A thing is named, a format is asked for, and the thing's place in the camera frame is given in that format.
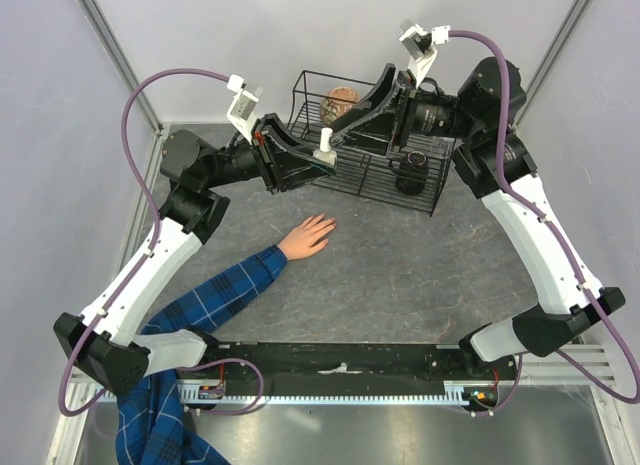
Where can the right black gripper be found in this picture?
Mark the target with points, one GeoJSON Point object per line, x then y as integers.
{"type": "Point", "coordinates": [379, 132]}

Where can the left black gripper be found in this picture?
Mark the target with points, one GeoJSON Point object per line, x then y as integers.
{"type": "Point", "coordinates": [271, 168]}

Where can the nail polish bottle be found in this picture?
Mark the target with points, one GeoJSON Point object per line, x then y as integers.
{"type": "Point", "coordinates": [327, 157]}

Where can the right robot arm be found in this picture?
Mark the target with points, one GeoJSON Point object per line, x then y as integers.
{"type": "Point", "coordinates": [499, 170]}

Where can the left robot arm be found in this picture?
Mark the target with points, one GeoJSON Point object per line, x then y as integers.
{"type": "Point", "coordinates": [103, 341]}

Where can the blue plaid sleeve forearm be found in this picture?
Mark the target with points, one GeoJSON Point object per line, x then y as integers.
{"type": "Point", "coordinates": [151, 429]}

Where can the mannequin hand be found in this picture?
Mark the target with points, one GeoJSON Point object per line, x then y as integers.
{"type": "Point", "coordinates": [308, 238]}

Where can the brown ceramic bowl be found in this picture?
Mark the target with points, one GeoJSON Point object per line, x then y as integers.
{"type": "Point", "coordinates": [336, 103]}

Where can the black mug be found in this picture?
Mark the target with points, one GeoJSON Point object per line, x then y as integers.
{"type": "Point", "coordinates": [411, 173]}

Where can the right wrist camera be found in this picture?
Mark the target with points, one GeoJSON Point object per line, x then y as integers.
{"type": "Point", "coordinates": [422, 46]}

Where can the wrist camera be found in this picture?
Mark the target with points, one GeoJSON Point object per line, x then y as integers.
{"type": "Point", "coordinates": [422, 46]}
{"type": "Point", "coordinates": [241, 112]}

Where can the black wire rack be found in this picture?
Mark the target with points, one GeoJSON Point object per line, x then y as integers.
{"type": "Point", "coordinates": [363, 174]}

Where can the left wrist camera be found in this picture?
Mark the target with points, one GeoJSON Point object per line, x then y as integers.
{"type": "Point", "coordinates": [241, 112]}

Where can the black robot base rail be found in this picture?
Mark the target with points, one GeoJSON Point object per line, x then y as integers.
{"type": "Point", "coordinates": [273, 373]}

